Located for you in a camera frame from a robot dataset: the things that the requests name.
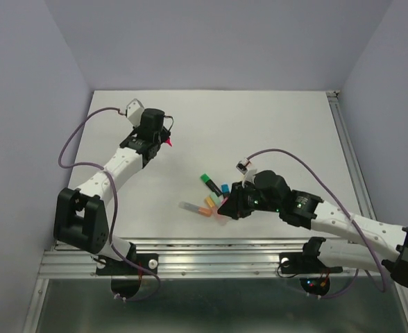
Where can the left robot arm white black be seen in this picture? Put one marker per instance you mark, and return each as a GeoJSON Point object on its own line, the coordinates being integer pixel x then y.
{"type": "Point", "coordinates": [86, 215]}

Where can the blue cap black highlighter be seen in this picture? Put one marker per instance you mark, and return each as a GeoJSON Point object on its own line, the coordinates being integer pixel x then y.
{"type": "Point", "coordinates": [225, 189]}

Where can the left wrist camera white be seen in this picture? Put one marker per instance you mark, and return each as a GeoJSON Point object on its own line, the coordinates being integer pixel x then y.
{"type": "Point", "coordinates": [134, 112]}

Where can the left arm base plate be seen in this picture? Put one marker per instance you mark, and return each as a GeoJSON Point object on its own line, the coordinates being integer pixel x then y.
{"type": "Point", "coordinates": [130, 283]}

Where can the front aluminium rail frame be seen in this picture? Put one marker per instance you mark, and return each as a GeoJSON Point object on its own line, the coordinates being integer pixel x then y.
{"type": "Point", "coordinates": [208, 285]}

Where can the right aluminium side rail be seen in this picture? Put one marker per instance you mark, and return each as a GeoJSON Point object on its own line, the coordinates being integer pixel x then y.
{"type": "Point", "coordinates": [354, 169]}

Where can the peach pastel highlighter body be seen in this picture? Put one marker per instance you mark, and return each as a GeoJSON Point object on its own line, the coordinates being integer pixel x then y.
{"type": "Point", "coordinates": [221, 219]}

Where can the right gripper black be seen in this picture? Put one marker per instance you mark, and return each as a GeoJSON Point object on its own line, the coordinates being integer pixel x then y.
{"type": "Point", "coordinates": [235, 205]}

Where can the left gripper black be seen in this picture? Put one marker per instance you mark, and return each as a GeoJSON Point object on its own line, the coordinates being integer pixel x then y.
{"type": "Point", "coordinates": [164, 134]}

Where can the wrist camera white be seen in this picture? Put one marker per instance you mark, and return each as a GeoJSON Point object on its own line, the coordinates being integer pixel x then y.
{"type": "Point", "coordinates": [247, 169]}
{"type": "Point", "coordinates": [134, 112]}

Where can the green cap black highlighter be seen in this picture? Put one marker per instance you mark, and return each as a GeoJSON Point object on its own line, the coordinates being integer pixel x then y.
{"type": "Point", "coordinates": [210, 184]}

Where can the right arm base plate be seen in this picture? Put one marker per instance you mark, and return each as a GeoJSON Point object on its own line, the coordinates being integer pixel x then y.
{"type": "Point", "coordinates": [314, 276]}

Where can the pink highlighter black body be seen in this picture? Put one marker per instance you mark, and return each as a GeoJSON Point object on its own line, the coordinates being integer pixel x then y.
{"type": "Point", "coordinates": [168, 141]}

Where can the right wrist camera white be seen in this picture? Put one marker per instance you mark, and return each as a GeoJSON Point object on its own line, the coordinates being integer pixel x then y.
{"type": "Point", "coordinates": [247, 169]}

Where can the coral pastel highlighter cap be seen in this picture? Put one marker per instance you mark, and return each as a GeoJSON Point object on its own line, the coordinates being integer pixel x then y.
{"type": "Point", "coordinates": [205, 211]}

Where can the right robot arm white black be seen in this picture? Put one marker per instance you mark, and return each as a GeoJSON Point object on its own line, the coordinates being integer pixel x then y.
{"type": "Point", "coordinates": [359, 242]}

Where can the yellow-orange pastel cap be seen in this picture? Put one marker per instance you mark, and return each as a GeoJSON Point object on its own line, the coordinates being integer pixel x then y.
{"type": "Point", "coordinates": [210, 203]}

